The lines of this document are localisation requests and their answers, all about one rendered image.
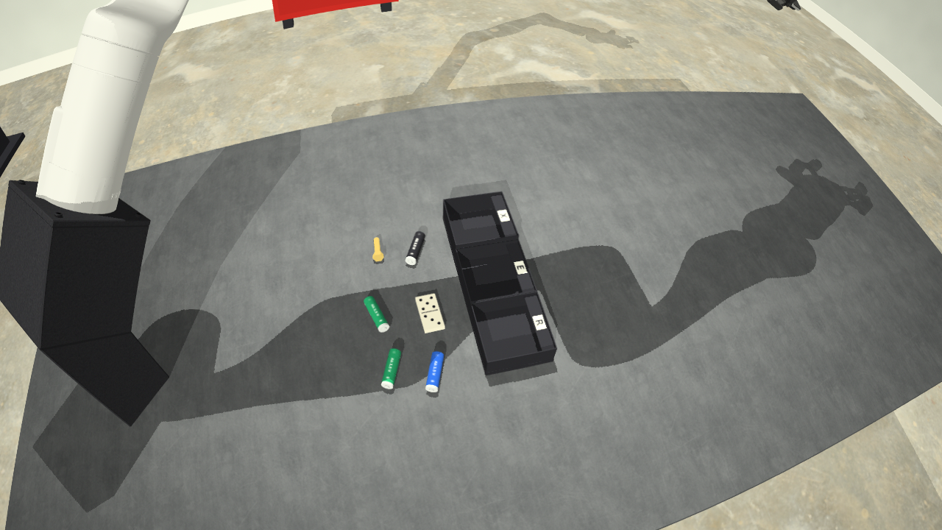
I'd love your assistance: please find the blue aa battery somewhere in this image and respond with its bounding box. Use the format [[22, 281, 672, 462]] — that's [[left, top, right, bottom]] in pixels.
[[425, 351, 444, 392]]

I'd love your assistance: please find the black aa battery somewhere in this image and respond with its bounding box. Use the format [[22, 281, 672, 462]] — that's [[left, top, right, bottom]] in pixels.
[[406, 231, 425, 265]]

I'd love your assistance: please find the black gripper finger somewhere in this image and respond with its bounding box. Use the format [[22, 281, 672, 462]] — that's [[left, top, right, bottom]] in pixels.
[[767, 0, 801, 11]]

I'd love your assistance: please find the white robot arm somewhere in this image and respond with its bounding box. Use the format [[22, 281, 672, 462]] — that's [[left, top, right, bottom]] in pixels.
[[36, 0, 189, 214]]

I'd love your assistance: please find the green aa battery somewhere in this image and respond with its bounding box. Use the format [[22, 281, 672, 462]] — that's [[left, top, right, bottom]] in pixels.
[[364, 296, 389, 332], [381, 348, 401, 389]]

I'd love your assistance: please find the white domino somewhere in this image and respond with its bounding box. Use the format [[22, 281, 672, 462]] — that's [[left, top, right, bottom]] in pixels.
[[415, 294, 445, 333]]

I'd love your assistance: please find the black divided bin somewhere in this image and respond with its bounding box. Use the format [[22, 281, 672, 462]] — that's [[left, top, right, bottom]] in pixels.
[[443, 191, 557, 375]]

